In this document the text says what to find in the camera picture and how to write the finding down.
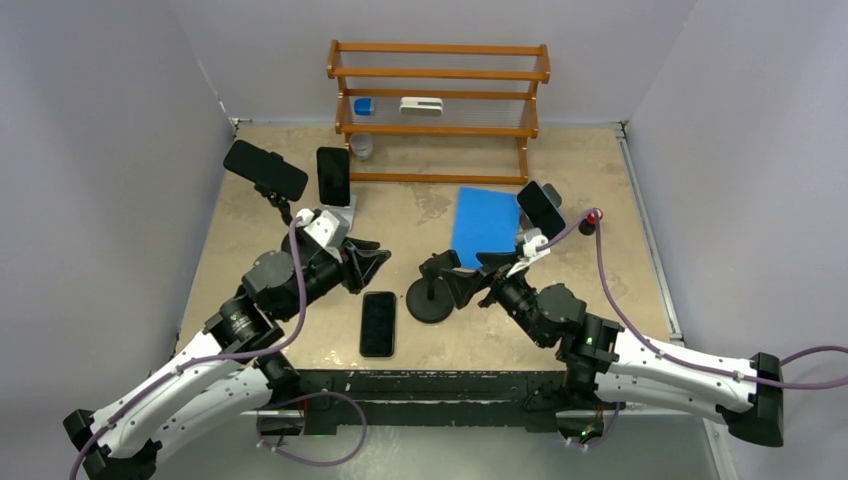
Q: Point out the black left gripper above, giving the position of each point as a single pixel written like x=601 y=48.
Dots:
x=365 y=254

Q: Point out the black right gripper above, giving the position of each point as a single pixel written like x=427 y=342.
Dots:
x=464 y=287

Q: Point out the black smartphone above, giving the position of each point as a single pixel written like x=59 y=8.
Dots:
x=378 y=324

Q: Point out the black round-base phone stand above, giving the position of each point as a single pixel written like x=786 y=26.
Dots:
x=428 y=298

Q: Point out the black phone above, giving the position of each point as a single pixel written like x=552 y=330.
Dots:
x=542 y=210
x=266 y=170
x=333 y=170

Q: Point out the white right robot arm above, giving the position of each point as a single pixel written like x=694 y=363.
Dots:
x=610 y=363

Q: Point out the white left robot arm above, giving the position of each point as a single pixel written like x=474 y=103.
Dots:
x=235 y=364

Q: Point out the white folding phone stand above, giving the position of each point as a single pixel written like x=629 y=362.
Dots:
x=347 y=213

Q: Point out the black phone on white stand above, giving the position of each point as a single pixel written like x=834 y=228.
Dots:
x=333 y=170

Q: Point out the black phone on tripod stand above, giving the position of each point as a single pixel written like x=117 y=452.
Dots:
x=266 y=170

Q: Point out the blue rectangular mat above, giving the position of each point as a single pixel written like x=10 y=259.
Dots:
x=485 y=221

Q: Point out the red capped black bottle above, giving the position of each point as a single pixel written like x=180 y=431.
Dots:
x=589 y=224

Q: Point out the clear plastic cup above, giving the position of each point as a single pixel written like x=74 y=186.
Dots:
x=361 y=145

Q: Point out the blue small box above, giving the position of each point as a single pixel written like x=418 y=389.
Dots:
x=364 y=107

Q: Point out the white rectangular device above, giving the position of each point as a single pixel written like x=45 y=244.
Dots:
x=421 y=106

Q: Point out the orange wooden shelf rack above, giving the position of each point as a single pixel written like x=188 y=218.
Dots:
x=451 y=90

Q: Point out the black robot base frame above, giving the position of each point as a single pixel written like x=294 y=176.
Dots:
x=537 y=401

